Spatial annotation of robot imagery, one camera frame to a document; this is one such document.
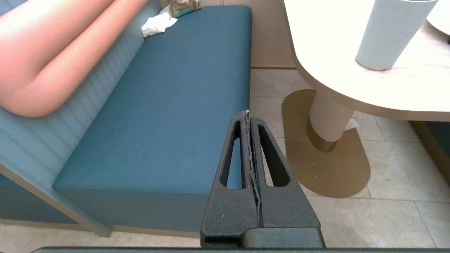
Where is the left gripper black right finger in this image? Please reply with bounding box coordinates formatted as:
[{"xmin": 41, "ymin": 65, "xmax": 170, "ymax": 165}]
[{"xmin": 249, "ymin": 116, "xmax": 321, "ymax": 229}]

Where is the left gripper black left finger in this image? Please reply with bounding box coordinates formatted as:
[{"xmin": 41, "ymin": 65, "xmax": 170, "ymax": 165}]
[{"xmin": 200, "ymin": 111, "xmax": 262, "ymax": 248}]

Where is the grey plastic cup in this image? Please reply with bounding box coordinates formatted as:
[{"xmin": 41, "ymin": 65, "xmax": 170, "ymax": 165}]
[{"xmin": 355, "ymin": 0, "xmax": 439, "ymax": 71}]

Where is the white crumpled tissue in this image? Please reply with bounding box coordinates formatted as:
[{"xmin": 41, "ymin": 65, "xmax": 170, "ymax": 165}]
[{"xmin": 141, "ymin": 13, "xmax": 178, "ymax": 38}]

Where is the crumpled snack bag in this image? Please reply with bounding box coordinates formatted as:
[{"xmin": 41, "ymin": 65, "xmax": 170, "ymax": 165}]
[{"xmin": 171, "ymin": 0, "xmax": 204, "ymax": 18}]

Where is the pink bolster cushion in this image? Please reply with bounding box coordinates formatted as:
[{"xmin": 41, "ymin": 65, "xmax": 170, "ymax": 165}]
[{"xmin": 0, "ymin": 0, "xmax": 148, "ymax": 117}]

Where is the large clear water dispenser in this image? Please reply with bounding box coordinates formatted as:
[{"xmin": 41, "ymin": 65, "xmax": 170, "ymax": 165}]
[{"xmin": 426, "ymin": 0, "xmax": 450, "ymax": 35}]

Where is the table pedestal with brass base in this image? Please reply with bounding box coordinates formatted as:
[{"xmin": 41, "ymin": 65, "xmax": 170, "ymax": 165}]
[{"xmin": 281, "ymin": 89, "xmax": 371, "ymax": 198}]

